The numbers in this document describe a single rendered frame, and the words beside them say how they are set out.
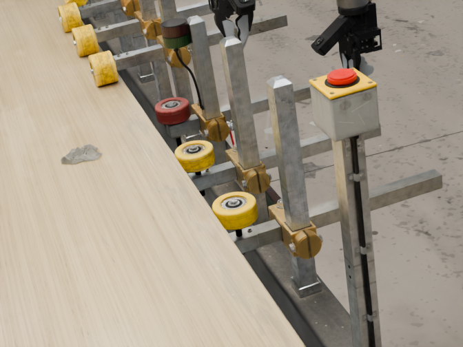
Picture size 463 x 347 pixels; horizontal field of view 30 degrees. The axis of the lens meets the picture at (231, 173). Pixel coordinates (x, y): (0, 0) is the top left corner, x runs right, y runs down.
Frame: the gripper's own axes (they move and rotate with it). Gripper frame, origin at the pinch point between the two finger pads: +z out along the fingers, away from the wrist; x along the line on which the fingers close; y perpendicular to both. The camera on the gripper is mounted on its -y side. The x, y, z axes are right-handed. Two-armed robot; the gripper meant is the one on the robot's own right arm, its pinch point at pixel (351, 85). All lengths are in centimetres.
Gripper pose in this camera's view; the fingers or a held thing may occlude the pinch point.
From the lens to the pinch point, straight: 215.5
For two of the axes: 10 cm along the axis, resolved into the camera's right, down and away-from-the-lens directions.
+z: 1.5, 8.7, 4.7
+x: -3.3, -4.1, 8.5
